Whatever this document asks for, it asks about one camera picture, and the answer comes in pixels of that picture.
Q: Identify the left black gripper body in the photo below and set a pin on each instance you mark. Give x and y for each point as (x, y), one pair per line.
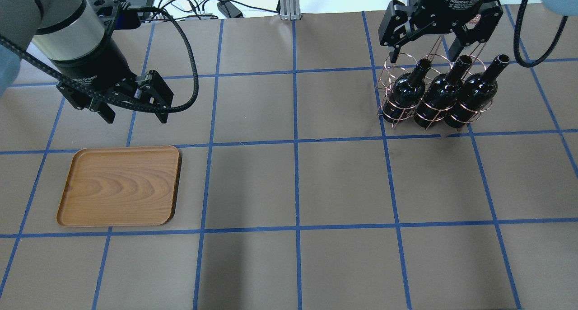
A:
(98, 65)

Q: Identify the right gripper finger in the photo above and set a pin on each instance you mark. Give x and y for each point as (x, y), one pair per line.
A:
(394, 53)
(455, 50)

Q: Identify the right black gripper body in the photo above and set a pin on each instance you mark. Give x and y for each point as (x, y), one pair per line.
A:
(451, 0)

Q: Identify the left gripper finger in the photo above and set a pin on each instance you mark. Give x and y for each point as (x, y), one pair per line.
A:
(106, 113)
(162, 117)

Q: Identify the dark wine bottle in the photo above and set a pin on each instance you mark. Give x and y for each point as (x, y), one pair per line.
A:
(406, 92)
(442, 94)
(478, 90)

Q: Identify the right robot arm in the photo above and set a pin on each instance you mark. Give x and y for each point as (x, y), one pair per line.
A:
(565, 8)

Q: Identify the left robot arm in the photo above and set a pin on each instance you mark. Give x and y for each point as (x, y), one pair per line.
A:
(72, 42)

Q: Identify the wooden tray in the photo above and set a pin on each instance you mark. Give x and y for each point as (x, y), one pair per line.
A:
(121, 187)

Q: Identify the black power adapter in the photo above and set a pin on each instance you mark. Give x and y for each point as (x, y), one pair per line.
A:
(229, 10)

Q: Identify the copper wire bottle basket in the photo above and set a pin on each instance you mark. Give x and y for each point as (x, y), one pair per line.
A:
(436, 51)

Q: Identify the aluminium frame post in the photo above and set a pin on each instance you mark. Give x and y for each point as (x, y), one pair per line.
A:
(290, 10)

